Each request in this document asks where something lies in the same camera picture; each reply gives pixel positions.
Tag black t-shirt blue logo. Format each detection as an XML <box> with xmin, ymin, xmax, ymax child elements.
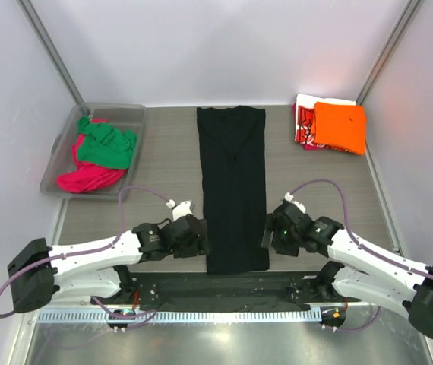
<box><xmin>197</xmin><ymin>106</ymin><xmax>270</xmax><ymax>275</ymax></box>

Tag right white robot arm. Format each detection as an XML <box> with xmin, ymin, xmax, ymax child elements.
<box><xmin>261</xmin><ymin>194</ymin><xmax>433</xmax><ymax>340</ymax></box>

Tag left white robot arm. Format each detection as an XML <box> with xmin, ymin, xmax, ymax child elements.
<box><xmin>8</xmin><ymin>201</ymin><xmax>210</xmax><ymax>313</ymax></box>

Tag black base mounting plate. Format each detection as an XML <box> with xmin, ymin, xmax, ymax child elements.
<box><xmin>100</xmin><ymin>271</ymin><xmax>344</xmax><ymax>313</ymax></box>

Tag orange folded t-shirt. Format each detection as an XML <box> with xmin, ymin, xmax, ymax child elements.
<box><xmin>311</xmin><ymin>102</ymin><xmax>367</xmax><ymax>155</ymax></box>

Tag pink t-shirt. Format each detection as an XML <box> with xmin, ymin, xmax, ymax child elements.
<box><xmin>56</xmin><ymin>119</ymin><xmax>128</xmax><ymax>193</ymax></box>

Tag red white folded t-shirt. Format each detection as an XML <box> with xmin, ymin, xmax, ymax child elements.
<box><xmin>293</xmin><ymin>94</ymin><xmax>356</xmax><ymax>151</ymax></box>

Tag clear plastic bin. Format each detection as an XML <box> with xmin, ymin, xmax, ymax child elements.
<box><xmin>40</xmin><ymin>103</ymin><xmax>147</xmax><ymax>201</ymax></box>

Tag green t-shirt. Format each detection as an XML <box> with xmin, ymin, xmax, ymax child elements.
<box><xmin>76</xmin><ymin>116</ymin><xmax>137</xmax><ymax>170</ymax></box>

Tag slotted white cable duct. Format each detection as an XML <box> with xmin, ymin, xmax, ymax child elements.
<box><xmin>36</xmin><ymin>307</ymin><xmax>321</xmax><ymax>325</ymax></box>

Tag right aluminium frame post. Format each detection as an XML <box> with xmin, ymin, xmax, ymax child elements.
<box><xmin>356</xmin><ymin>0</ymin><xmax>424</xmax><ymax>105</ymax></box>

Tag aluminium frame post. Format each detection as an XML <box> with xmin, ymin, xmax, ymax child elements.
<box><xmin>17</xmin><ymin>0</ymin><xmax>90</xmax><ymax>115</ymax></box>
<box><xmin>356</xmin><ymin>0</ymin><xmax>424</xmax><ymax>105</ymax></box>

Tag left aluminium frame post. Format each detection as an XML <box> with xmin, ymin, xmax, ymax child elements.
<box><xmin>17</xmin><ymin>0</ymin><xmax>90</xmax><ymax>115</ymax></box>

